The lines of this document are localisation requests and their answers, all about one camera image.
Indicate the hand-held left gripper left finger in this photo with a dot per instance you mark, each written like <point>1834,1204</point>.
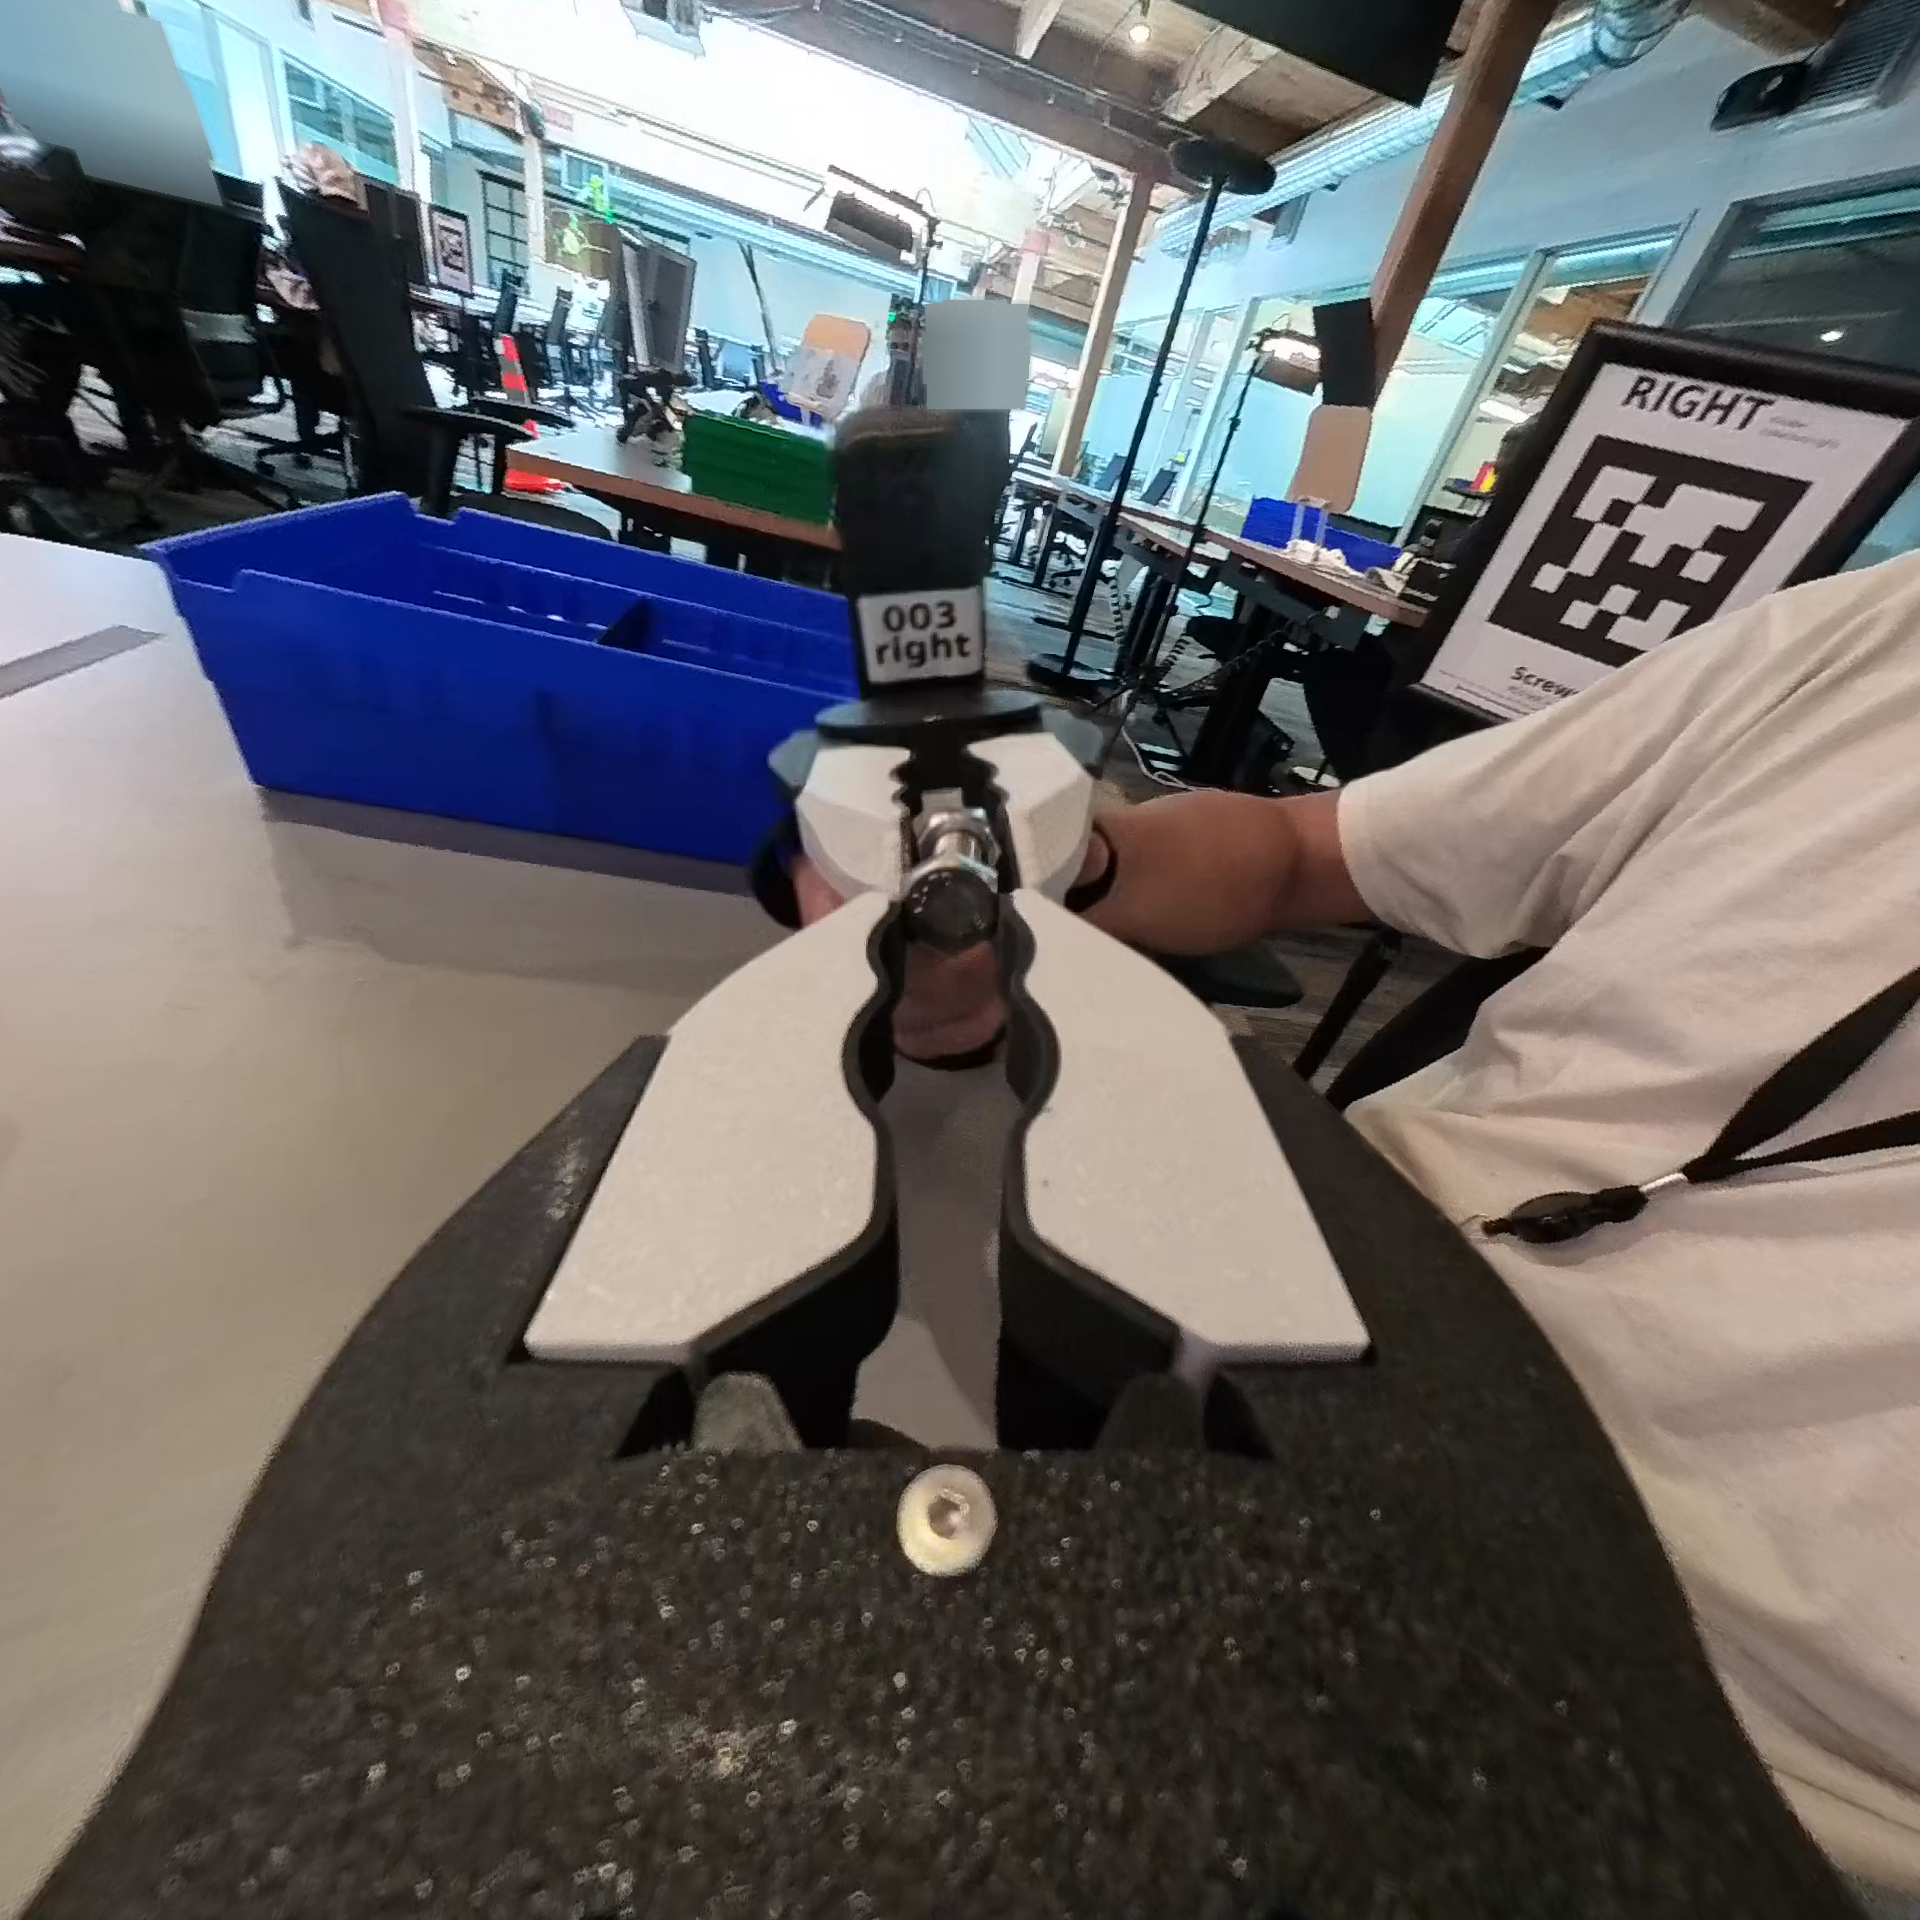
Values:
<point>706,1184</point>

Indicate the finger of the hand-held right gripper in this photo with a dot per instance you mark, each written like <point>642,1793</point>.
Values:
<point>1044,809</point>
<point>848,809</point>

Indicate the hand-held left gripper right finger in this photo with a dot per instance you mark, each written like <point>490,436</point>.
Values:
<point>1186,1184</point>

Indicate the silver hex nut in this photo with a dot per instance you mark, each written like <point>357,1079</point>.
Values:
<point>958,858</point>

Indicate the silver hex bolt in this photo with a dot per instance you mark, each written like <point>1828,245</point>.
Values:
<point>948,916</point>

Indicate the blue plastic bin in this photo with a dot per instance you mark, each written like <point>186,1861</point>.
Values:
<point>1328,519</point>
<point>450,690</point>

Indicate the person's right forearm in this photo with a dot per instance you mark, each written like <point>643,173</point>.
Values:
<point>1261,870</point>

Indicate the person's right hand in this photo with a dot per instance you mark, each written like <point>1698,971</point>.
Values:
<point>946,1006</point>

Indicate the stack of green bins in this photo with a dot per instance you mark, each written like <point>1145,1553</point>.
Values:
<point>759,469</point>

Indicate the small instruction board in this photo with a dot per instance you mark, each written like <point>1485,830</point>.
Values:
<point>829,361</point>

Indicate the wooden office table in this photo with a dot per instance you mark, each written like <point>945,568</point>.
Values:
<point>1275,562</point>
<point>616,464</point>

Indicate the computer monitor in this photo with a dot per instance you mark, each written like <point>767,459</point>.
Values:
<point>658,301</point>

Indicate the black badge reel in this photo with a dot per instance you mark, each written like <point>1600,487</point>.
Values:
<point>1560,1210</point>

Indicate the orange traffic cone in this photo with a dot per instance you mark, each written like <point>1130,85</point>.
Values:
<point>511,362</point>

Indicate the black speaker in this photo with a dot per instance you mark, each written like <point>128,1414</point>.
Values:
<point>1345,351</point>

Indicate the black pole stand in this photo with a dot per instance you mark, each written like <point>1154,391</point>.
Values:
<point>1223,162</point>

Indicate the white t-shirt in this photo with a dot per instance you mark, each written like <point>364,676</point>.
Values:
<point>1681,931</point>

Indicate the black ceiling screen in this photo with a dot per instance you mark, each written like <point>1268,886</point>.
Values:
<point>1352,37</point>

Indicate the black framed marker sign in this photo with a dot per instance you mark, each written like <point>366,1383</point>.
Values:
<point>1664,524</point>

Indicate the wooden support post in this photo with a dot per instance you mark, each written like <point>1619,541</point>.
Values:
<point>1464,164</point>

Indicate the silver ventilation duct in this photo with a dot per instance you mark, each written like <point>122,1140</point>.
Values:
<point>1643,28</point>

